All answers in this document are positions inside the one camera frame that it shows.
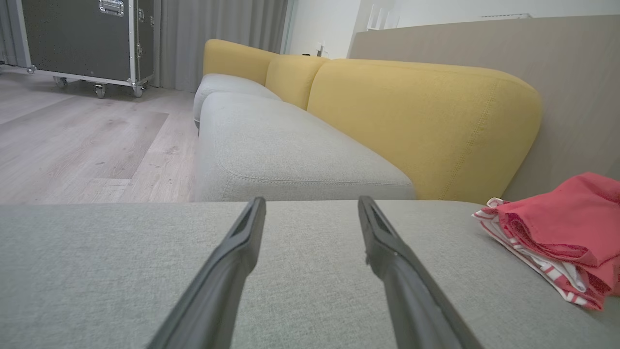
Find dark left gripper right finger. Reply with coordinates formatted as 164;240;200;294
357;195;485;349

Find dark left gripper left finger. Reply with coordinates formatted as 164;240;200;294
148;196;267;349

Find red shorts white trim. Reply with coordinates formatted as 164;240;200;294
472;198;606;311

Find red Bulls jersey white sleeves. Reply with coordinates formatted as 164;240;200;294
496;172;620;296

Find grey sofa seat cushion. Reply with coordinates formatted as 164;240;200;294
194;91;417;202
193;73;281;129

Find wide yellow backrest cushion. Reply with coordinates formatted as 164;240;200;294
307;59;542;204

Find narrow yellow backrest cushion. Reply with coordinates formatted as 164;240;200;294
265;54;330;111

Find medium yellow backrest cushion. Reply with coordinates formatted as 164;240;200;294
202;39;279;87

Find black flight case on wheels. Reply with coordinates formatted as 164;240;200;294
19;0;155;98

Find white wall rack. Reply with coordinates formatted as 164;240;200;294
367;0;401;31

